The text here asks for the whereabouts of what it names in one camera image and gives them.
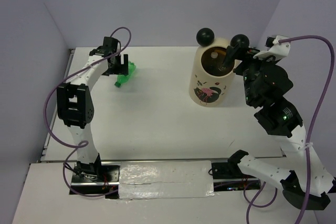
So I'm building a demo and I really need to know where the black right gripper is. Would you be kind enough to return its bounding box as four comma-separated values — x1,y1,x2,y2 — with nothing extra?
220,41,278,105

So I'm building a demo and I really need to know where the green plastic bottle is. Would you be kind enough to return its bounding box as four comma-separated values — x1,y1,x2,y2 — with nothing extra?
114,61,137,88

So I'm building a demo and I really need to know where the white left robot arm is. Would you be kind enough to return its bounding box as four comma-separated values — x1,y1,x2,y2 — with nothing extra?
56,37,129,182

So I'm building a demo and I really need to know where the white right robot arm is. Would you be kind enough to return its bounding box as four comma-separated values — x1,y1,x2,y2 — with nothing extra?
212,45,335,210

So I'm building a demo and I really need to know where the cream bin with black ears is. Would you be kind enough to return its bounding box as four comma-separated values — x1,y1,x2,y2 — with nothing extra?
188,28,249,108

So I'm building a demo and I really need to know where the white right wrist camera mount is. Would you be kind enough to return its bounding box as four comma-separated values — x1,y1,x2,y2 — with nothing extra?
253,35,290,61

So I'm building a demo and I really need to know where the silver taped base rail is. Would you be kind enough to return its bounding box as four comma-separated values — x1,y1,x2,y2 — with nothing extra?
69,161,261,200

